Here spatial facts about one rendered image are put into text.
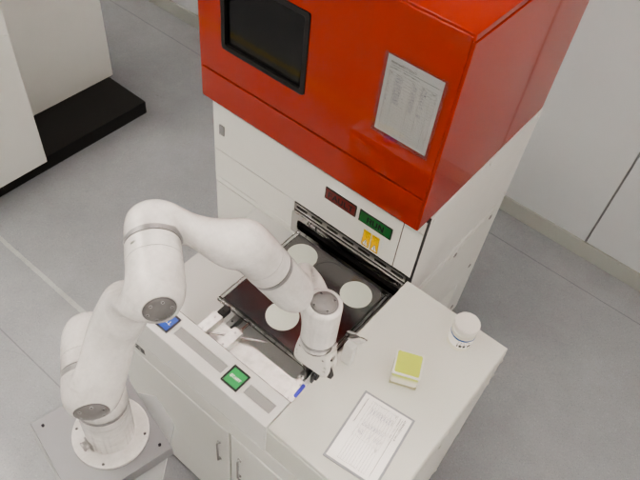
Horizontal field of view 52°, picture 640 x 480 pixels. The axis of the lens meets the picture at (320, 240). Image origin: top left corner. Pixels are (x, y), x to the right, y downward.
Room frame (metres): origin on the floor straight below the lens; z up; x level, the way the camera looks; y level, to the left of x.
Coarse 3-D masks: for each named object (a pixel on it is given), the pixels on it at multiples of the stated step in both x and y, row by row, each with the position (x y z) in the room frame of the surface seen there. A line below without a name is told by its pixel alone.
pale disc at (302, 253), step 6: (294, 246) 1.34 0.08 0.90; (300, 246) 1.34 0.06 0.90; (306, 246) 1.34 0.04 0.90; (294, 252) 1.31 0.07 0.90; (300, 252) 1.31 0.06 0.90; (306, 252) 1.31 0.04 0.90; (312, 252) 1.32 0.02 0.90; (294, 258) 1.29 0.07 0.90; (300, 258) 1.29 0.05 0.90; (306, 258) 1.29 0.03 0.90; (312, 258) 1.30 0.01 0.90; (312, 264) 1.27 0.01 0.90
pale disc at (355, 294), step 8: (344, 288) 1.20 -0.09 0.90; (352, 288) 1.20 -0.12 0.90; (360, 288) 1.21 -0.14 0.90; (368, 288) 1.21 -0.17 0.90; (344, 296) 1.17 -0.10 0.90; (352, 296) 1.17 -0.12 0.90; (360, 296) 1.18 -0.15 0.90; (368, 296) 1.18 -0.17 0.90; (352, 304) 1.14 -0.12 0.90; (360, 304) 1.15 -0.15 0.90; (368, 304) 1.15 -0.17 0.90
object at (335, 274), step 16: (304, 240) 1.36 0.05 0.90; (320, 256) 1.31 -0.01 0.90; (320, 272) 1.24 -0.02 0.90; (336, 272) 1.25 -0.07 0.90; (352, 272) 1.26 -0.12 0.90; (240, 288) 1.14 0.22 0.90; (256, 288) 1.15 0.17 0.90; (336, 288) 1.19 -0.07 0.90; (240, 304) 1.09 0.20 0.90; (256, 304) 1.10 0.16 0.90; (256, 320) 1.04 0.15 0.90; (352, 320) 1.09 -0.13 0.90; (272, 336) 0.99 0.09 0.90; (288, 336) 1.00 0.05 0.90
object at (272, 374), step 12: (216, 336) 0.98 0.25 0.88; (240, 348) 0.95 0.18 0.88; (252, 348) 0.96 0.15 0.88; (240, 360) 0.91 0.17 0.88; (252, 360) 0.92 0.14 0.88; (264, 360) 0.92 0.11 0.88; (264, 372) 0.89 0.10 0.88; (276, 372) 0.89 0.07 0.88; (276, 384) 0.86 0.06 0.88; (288, 384) 0.86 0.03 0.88
